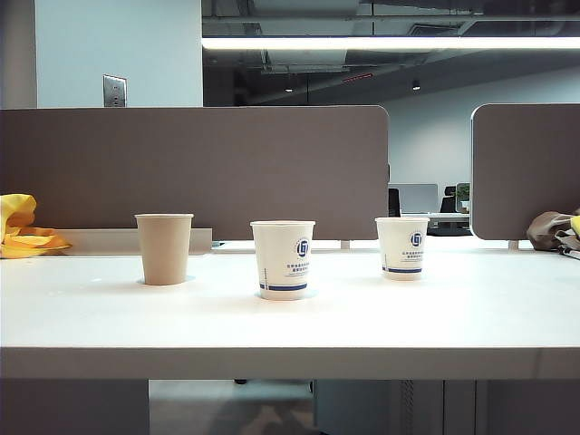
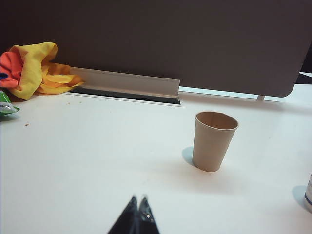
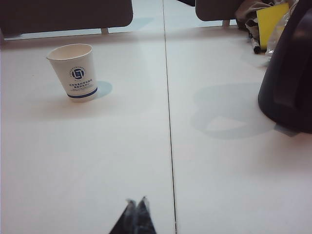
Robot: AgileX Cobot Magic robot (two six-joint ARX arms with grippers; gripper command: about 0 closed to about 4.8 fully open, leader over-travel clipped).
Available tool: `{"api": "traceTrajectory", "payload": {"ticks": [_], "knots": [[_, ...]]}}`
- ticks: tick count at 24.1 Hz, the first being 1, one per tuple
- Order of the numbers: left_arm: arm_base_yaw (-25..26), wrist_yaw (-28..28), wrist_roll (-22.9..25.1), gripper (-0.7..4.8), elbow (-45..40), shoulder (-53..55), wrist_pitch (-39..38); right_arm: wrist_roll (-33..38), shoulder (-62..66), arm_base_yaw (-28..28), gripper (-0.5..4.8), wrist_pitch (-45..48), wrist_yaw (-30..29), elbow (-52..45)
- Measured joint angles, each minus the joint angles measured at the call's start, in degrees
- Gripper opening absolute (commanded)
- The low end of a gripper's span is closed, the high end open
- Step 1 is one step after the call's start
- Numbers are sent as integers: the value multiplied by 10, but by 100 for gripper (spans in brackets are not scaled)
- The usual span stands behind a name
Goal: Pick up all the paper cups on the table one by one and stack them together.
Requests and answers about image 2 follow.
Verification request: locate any white printed paper cup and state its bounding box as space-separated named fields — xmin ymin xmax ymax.
xmin=304 ymin=172 xmax=312 ymax=212

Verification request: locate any plain brown paper cup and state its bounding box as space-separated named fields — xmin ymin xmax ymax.
xmin=192 ymin=111 xmax=240 ymax=173

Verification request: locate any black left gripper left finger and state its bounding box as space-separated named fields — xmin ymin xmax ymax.
xmin=106 ymin=195 xmax=140 ymax=234

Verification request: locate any yellow cloth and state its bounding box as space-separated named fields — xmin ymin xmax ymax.
xmin=6 ymin=42 xmax=85 ymax=100

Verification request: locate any green snack packet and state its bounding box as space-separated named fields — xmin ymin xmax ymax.
xmin=0 ymin=90 xmax=21 ymax=121

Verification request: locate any white cable tray cover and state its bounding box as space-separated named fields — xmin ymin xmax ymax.
xmin=69 ymin=67 xmax=181 ymax=99

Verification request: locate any orange cloth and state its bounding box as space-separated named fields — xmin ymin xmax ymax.
xmin=0 ymin=51 xmax=25 ymax=88

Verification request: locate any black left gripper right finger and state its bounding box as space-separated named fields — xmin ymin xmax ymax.
xmin=138 ymin=194 xmax=161 ymax=234

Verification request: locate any brown fabric desk partition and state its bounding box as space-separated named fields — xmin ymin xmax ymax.
xmin=0 ymin=0 xmax=307 ymax=98

